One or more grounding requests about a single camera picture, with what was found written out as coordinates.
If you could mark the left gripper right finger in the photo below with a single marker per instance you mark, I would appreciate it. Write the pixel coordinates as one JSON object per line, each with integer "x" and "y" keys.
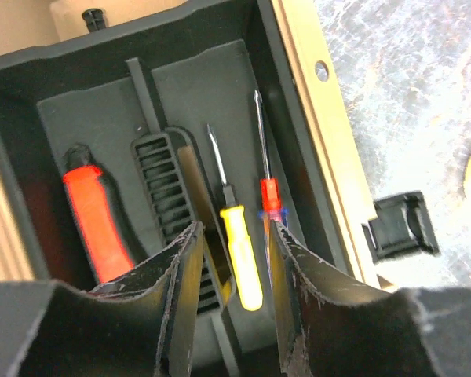
{"x": 330, "y": 324}

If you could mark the blue handle screwdriver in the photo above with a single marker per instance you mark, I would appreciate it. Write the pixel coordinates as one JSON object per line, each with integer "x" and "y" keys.
{"x": 272, "y": 208}

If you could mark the yellow handle screwdriver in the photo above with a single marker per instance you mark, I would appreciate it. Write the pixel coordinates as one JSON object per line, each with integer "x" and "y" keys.
{"x": 239, "y": 242}

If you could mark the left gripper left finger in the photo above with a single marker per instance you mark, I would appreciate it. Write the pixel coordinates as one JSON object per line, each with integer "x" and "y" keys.
{"x": 140, "y": 324}

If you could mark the tan plastic toolbox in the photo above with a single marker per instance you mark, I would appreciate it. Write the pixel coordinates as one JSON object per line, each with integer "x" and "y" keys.
{"x": 30, "y": 25}

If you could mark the red utility knife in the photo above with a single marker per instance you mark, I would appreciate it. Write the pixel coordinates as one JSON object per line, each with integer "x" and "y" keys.
{"x": 94, "y": 203}

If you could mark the black toolbox tray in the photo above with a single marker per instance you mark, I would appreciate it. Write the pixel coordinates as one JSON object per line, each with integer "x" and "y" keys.
{"x": 136, "y": 93}

